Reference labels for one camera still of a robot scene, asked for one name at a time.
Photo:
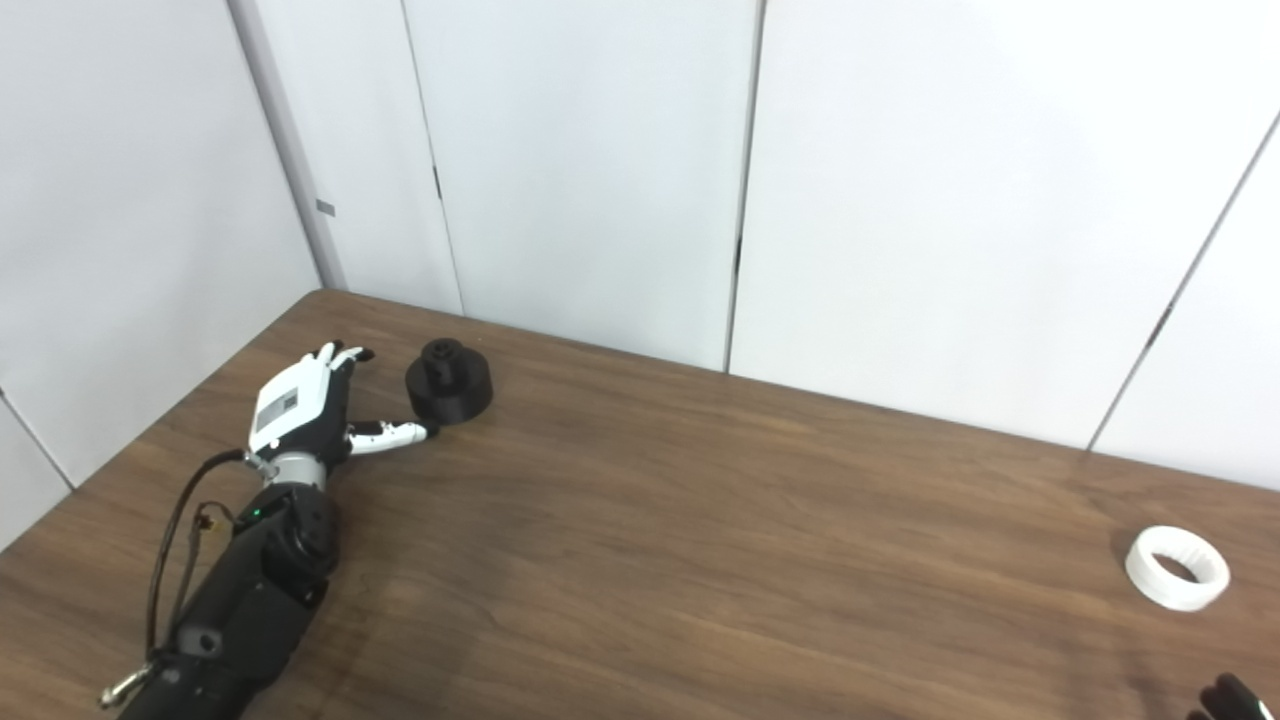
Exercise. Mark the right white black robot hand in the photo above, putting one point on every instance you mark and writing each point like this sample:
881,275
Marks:
1235,700

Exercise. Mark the grey wall corner post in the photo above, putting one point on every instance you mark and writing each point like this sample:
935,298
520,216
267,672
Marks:
295,160

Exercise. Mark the round black stepped part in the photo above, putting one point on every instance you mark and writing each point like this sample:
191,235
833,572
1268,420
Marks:
450,390

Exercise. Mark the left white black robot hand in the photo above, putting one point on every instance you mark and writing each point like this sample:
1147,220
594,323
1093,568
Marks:
295,405

